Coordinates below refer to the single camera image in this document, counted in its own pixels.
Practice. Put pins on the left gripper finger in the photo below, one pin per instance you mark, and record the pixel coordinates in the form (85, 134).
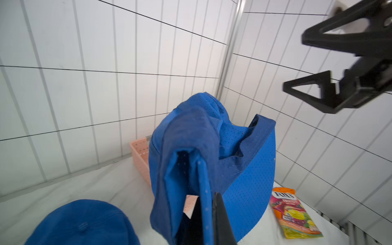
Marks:
(222, 231)

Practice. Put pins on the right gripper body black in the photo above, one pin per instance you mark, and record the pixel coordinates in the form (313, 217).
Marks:
(364, 81)

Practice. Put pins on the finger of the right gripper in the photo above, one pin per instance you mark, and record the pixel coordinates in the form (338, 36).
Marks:
(364, 29)
(317, 91)

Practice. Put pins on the blue baseball cap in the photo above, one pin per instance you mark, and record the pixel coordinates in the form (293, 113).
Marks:
(85, 222)

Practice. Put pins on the colourful candy bag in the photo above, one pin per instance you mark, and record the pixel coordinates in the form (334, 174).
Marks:
(292, 216)

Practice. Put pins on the pink plastic basket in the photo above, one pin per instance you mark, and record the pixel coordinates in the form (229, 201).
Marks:
(140, 154)

